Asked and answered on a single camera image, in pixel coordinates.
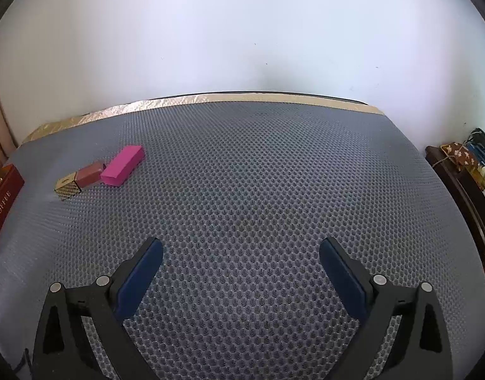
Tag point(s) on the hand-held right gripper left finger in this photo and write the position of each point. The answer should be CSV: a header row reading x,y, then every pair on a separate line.
x,y
137,281

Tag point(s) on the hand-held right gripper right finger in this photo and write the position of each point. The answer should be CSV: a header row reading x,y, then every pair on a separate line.
x,y
345,281

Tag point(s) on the red box with gold lining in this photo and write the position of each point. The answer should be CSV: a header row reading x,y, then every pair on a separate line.
x,y
5,202

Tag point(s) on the brown and gold lipstick box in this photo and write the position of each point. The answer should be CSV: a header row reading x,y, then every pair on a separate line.
x,y
82,180

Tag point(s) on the pink rectangular box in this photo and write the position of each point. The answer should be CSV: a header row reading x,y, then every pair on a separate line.
x,y
122,165

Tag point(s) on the grey mesh mat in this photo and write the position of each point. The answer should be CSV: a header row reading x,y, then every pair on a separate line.
x,y
246,190

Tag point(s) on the dark wooden side table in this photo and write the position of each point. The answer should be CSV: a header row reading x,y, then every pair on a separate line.
x,y
464,194

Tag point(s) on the brown patterned pouch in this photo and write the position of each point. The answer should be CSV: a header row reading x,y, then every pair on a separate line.
x,y
462,154

